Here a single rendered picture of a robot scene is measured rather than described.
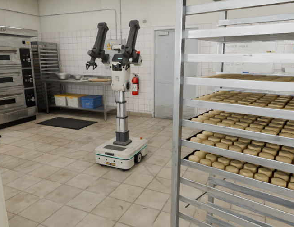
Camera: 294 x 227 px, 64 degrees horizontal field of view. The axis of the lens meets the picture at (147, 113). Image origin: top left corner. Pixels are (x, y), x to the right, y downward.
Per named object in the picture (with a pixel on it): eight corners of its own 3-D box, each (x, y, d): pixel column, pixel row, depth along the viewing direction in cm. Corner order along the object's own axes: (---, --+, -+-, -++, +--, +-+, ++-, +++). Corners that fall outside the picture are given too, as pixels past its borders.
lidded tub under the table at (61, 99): (53, 105, 614) (52, 95, 608) (66, 102, 655) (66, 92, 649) (64, 106, 597) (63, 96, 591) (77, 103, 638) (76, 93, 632)
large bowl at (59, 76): (52, 79, 600) (51, 74, 597) (62, 78, 634) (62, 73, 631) (63, 80, 584) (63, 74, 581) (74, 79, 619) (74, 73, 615)
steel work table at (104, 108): (44, 113, 615) (40, 75, 593) (64, 108, 679) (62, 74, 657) (106, 121, 539) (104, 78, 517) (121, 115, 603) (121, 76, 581)
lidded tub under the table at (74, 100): (65, 106, 597) (64, 96, 591) (78, 103, 638) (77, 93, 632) (77, 107, 581) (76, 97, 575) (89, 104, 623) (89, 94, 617)
